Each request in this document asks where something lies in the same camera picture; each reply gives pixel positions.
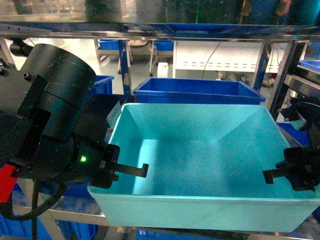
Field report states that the teal plastic bin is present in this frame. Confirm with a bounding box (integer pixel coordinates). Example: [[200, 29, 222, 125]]
[[88, 103, 320, 232]]

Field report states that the white perforated cabinet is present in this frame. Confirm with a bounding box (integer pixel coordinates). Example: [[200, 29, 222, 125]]
[[172, 41, 283, 80]]

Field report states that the blue bin behind teal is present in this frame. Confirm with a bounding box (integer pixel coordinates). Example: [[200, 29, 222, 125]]
[[133, 77, 266, 105]]

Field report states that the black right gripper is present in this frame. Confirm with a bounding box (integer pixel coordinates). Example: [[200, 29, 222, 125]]
[[262, 146, 320, 192]]

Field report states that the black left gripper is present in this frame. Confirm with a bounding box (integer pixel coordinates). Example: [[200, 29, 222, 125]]
[[67, 135, 149, 189]]

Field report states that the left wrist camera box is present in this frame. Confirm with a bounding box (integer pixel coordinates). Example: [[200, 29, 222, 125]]
[[78, 93, 121, 142]]

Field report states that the stainless steel shelf frame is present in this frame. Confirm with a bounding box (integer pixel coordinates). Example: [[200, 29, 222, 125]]
[[0, 21, 320, 240]]

